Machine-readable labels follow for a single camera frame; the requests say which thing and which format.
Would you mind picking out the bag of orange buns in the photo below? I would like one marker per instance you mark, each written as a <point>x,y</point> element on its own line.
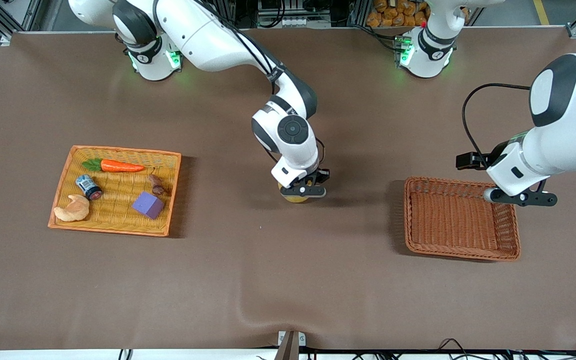
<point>393,17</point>

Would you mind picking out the toy croissant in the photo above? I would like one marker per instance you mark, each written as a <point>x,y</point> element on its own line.
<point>73,212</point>

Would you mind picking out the orange toy carrot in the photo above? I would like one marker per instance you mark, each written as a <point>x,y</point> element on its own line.
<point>118,166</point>

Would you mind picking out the brown wicker basket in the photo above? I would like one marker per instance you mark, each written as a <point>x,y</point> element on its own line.
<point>453,225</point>

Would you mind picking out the yellow tape roll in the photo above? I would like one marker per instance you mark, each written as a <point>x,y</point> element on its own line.
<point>295,199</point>

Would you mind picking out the yellow woven tray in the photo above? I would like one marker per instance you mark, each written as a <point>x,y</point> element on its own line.
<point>118,224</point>

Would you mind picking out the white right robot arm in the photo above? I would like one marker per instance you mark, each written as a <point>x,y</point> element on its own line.
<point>208,35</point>

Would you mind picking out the metal table edge bracket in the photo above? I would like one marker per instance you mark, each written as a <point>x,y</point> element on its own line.
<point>290,345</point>

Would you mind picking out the small blue labelled jar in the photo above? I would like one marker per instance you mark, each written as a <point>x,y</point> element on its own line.
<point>88,186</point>

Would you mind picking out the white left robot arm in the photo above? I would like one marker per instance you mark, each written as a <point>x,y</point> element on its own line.
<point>573,130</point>

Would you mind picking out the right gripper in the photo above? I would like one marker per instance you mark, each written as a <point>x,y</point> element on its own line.
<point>321,176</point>

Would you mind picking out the small white power strip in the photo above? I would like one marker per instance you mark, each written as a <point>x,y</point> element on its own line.
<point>293,22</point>

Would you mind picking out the brown toy root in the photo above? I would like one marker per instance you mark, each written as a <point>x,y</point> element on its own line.
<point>157,186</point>

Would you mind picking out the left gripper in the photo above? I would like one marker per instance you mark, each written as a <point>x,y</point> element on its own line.
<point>494,154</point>

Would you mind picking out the purple foam block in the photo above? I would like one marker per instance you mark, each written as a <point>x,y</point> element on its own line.
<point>147,205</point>

